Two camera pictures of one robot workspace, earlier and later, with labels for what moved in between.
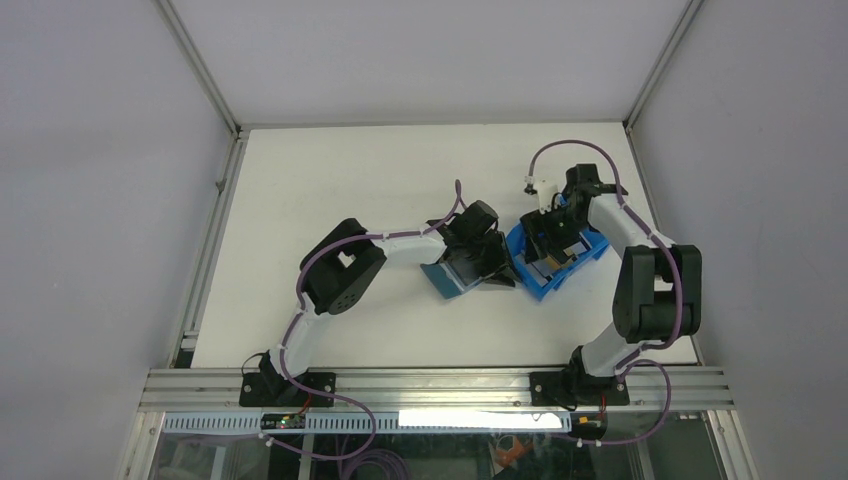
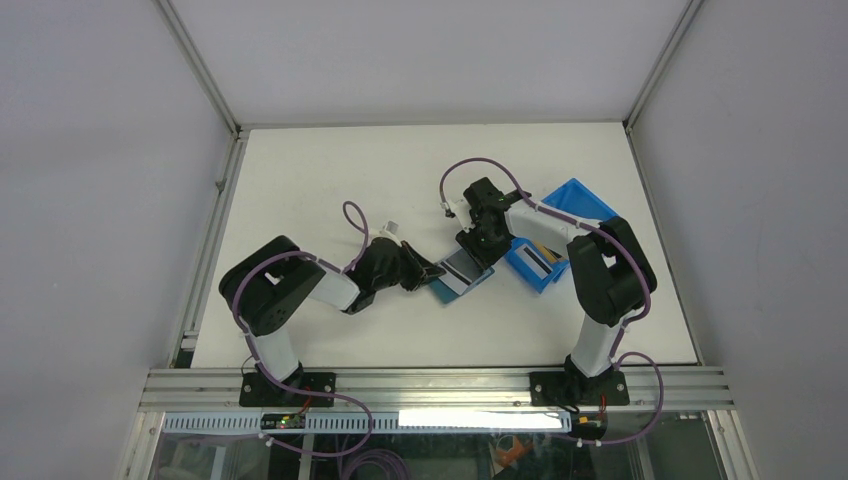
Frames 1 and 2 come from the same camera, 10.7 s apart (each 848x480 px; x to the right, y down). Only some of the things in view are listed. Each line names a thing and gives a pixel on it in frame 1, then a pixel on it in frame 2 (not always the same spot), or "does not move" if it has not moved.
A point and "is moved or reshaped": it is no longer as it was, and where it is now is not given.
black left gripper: [498, 269] to [416, 275]
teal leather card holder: [447, 282] does not move
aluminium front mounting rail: [398, 389] does not move
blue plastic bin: [547, 271] is moved or reshaped
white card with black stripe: [540, 271] is moved or reshaped
